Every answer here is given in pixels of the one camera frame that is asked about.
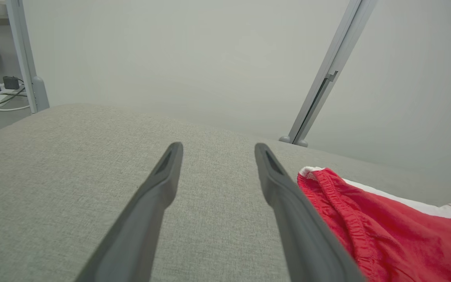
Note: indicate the plain grey partition post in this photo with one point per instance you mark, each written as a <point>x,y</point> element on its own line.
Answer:
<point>24,58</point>

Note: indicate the grey partition post with latch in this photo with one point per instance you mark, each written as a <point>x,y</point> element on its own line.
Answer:
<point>347,43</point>

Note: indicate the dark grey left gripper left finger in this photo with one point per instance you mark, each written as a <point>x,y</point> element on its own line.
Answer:
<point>131,235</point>

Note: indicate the black power adapter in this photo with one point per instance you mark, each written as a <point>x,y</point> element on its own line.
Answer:
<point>11,82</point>

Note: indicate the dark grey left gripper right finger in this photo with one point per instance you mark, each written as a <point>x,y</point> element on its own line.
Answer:
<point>307,243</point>

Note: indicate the red and white garment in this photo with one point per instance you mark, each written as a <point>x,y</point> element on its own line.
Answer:
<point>386,235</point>

